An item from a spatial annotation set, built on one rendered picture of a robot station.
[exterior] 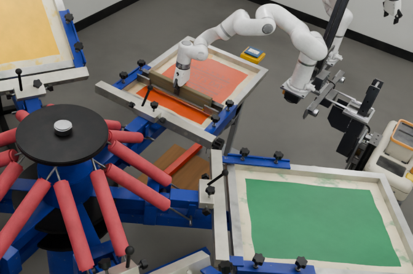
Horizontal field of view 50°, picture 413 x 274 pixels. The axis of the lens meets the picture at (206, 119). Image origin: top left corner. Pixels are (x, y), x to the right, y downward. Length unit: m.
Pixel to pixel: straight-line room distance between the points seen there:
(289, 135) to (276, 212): 2.01
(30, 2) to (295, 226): 1.67
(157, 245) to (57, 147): 1.49
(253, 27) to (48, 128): 1.01
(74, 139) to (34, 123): 0.16
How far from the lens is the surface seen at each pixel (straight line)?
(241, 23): 2.05
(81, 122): 1.65
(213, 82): 2.58
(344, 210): 2.09
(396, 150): 2.55
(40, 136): 1.60
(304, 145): 3.86
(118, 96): 2.23
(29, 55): 2.29
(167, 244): 2.91
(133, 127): 2.05
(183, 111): 2.32
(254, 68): 2.75
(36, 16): 2.40
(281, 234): 1.88
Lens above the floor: 2.39
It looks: 39 degrees down
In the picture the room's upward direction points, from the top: 12 degrees clockwise
